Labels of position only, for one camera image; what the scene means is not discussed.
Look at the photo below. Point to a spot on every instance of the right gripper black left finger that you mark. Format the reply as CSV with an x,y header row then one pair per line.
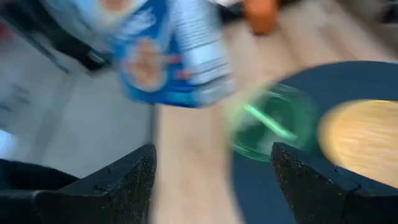
x,y
93,199

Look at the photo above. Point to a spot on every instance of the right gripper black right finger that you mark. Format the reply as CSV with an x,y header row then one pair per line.
x,y
326,199

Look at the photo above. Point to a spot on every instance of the yellow bowl of cereal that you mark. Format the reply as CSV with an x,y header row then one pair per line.
x,y
363,137

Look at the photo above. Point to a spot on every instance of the blue cereal box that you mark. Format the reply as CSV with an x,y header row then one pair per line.
x,y
174,56

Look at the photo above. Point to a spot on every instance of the orange plastic tumbler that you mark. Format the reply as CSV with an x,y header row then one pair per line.
x,y
261,15

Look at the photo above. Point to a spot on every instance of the round dark blue placemat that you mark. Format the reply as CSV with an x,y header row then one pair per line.
x,y
342,81

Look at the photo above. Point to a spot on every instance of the black stand crossbar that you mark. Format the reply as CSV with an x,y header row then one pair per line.
x,y
74,49

